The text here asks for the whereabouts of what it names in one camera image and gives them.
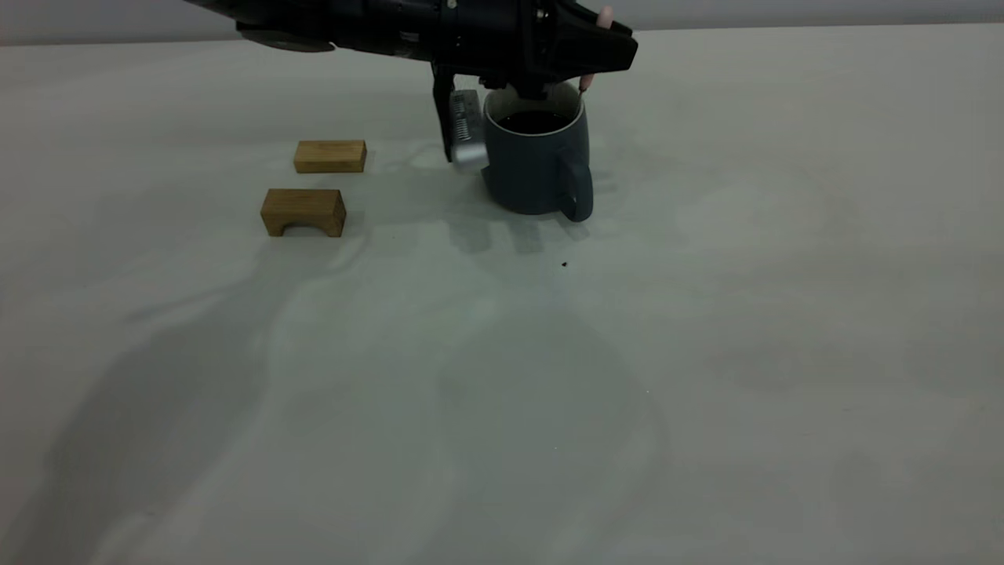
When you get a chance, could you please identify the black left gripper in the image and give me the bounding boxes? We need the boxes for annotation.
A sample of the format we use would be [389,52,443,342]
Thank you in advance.
[434,0,639,100]

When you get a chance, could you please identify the pink handled metal spoon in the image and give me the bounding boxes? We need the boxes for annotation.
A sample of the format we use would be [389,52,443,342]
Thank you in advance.
[578,5,615,96]

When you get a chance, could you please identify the grey ceramic coffee cup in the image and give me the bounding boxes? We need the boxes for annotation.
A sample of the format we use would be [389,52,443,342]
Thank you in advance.
[479,77,595,224]

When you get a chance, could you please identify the dark coffee liquid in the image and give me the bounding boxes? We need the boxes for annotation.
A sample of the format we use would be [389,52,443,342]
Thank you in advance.
[496,110,573,135]

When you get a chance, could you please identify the flat wooden block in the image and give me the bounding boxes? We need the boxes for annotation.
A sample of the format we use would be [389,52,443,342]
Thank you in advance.
[293,140,369,175]

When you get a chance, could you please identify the arched wooden block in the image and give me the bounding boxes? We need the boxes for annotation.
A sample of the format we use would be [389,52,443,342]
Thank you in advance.
[260,188,348,239]

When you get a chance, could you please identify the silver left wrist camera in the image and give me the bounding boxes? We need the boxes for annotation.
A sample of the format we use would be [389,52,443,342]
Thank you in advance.
[431,63,492,171]

